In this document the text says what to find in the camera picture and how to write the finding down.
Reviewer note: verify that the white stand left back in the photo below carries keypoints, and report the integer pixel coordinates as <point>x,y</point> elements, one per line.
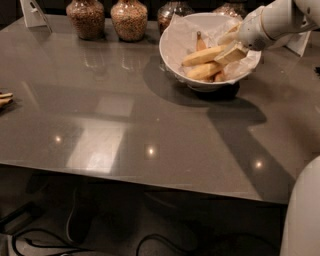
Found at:
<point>33,15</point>

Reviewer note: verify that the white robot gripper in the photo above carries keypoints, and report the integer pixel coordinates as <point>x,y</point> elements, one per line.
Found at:
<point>254,32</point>

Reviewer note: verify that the glass grain jar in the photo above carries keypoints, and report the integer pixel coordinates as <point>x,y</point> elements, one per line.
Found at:
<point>87,17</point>
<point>129,18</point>

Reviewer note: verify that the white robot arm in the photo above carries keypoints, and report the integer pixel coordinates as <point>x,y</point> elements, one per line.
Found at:
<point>301,234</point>

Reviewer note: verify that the yellow banana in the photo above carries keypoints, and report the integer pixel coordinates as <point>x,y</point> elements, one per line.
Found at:
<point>204,71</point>
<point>202,56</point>

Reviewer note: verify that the white paper bowl liner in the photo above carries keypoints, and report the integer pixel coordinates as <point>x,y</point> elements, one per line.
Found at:
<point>180,40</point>

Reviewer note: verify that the white stand right back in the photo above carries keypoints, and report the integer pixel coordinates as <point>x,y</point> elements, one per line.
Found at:
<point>298,43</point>

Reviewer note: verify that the left glass grain jar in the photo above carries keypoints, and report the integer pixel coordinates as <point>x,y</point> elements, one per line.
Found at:
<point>87,17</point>

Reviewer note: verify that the black table base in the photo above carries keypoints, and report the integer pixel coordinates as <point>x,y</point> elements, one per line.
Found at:
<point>116,204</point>

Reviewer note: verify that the white stand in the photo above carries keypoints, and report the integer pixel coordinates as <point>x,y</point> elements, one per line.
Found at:
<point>298,43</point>
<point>33,15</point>

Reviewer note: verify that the bottom banana under pile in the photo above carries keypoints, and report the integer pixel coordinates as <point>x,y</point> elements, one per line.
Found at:
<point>219,77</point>

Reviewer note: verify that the white ceramic bowl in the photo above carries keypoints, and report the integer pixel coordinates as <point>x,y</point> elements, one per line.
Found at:
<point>173,68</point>

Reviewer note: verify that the small upright banana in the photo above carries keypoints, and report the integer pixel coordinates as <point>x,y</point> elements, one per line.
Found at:
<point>200,44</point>

